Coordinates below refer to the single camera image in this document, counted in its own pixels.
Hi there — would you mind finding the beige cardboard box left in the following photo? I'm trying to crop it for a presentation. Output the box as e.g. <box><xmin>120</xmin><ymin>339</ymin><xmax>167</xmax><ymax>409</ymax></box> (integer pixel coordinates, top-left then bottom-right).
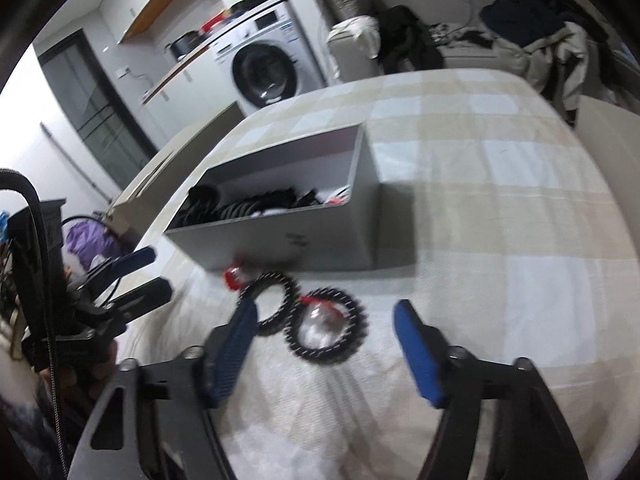
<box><xmin>106</xmin><ymin>102</ymin><xmax>245</xmax><ymax>236</ymax></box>

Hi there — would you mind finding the black hair claw clip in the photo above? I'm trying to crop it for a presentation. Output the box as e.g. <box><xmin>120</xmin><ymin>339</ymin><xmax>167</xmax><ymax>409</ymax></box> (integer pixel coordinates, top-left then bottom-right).
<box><xmin>174</xmin><ymin>184</ymin><xmax>220</xmax><ymax>228</ymax></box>

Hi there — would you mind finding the black cooking pot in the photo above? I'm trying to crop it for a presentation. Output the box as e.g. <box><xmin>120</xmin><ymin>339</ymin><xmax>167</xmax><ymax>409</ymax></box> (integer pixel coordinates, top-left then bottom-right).
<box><xmin>164</xmin><ymin>30</ymin><xmax>203</xmax><ymax>62</ymax></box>

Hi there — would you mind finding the white round badge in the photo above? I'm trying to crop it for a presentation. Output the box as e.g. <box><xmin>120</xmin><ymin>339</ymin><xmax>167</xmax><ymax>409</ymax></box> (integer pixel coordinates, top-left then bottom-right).
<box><xmin>324</xmin><ymin>185</ymin><xmax>349</xmax><ymax>205</ymax></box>

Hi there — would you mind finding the plaid tablecloth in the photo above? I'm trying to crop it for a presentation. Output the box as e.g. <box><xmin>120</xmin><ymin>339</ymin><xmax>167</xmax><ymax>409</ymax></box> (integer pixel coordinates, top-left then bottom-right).
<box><xmin>112</xmin><ymin>66</ymin><xmax>640</xmax><ymax>480</ymax></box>

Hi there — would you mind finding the dark glass door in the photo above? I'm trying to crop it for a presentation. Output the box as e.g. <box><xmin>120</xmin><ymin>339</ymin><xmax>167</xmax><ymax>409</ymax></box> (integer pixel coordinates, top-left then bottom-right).
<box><xmin>38</xmin><ymin>30</ymin><xmax>157</xmax><ymax>188</ymax></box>

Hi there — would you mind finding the black spiral hair tie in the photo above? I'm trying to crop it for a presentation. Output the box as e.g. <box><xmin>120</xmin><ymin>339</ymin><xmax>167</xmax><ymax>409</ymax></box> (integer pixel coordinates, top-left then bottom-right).
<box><xmin>238</xmin><ymin>271</ymin><xmax>302</xmax><ymax>338</ymax></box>
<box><xmin>283</xmin><ymin>286</ymin><xmax>369</xmax><ymax>366</ymax></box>

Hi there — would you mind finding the purple plastic bag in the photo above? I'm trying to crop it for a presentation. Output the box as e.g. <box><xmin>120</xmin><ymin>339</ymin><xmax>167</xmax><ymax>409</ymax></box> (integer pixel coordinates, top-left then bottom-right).
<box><xmin>65</xmin><ymin>220</ymin><xmax>125</xmax><ymax>271</ymax></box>

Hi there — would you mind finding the white washing machine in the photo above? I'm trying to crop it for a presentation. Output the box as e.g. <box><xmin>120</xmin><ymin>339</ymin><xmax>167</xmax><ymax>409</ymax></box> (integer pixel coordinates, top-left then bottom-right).
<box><xmin>210</xmin><ymin>0</ymin><xmax>326</xmax><ymax>116</ymax></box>

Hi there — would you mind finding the black camera cable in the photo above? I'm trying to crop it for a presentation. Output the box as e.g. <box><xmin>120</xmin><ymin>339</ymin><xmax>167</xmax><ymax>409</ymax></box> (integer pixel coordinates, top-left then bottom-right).
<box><xmin>0</xmin><ymin>168</ymin><xmax>68</xmax><ymax>480</ymax></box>

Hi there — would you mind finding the grey sofa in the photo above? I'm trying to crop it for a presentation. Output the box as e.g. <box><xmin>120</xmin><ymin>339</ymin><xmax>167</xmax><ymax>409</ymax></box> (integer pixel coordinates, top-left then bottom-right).
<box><xmin>326</xmin><ymin>0</ymin><xmax>640</xmax><ymax>86</ymax></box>

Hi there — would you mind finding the white kitchen cabinet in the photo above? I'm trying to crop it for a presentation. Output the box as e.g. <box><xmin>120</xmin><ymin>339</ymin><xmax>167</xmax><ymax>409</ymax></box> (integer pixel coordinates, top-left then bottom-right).
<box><xmin>142</xmin><ymin>40</ymin><xmax>238</xmax><ymax>144</ymax></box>

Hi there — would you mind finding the white cloth on armrest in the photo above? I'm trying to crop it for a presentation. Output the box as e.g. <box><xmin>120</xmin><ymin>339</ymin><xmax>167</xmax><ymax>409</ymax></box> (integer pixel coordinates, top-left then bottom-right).
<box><xmin>326</xmin><ymin>15</ymin><xmax>381</xmax><ymax>60</ymax></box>

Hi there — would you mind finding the black banana hair clip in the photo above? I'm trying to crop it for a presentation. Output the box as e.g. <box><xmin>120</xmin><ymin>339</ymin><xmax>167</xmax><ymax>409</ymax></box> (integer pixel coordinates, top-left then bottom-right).
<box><xmin>218</xmin><ymin>198</ymin><xmax>262</xmax><ymax>220</ymax></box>

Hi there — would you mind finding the pile of dark clothes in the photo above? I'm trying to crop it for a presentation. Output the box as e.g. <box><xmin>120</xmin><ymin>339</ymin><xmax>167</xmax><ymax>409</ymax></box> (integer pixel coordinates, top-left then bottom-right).
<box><xmin>480</xmin><ymin>0</ymin><xmax>620</xmax><ymax>124</ymax></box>

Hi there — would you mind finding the black garment on armrest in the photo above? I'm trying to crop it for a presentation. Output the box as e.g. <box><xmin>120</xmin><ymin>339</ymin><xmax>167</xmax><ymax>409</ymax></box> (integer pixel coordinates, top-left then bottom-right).
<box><xmin>378</xmin><ymin>6</ymin><xmax>445</xmax><ymax>74</ymax></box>

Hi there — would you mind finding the red oval hair clip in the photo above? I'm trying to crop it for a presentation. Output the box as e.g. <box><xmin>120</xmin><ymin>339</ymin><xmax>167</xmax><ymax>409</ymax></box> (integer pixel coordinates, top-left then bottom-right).
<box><xmin>222</xmin><ymin>263</ymin><xmax>253</xmax><ymax>292</ymax></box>

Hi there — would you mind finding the left hand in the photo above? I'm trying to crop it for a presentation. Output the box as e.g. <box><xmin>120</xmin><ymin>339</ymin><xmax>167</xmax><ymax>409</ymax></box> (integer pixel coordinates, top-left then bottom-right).
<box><xmin>58</xmin><ymin>340</ymin><xmax>118</xmax><ymax>399</ymax></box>

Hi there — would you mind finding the silver cardboard box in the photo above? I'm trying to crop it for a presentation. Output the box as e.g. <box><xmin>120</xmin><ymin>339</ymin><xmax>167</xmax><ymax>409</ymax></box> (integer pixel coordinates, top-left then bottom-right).
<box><xmin>165</xmin><ymin>124</ymin><xmax>380</xmax><ymax>272</ymax></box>

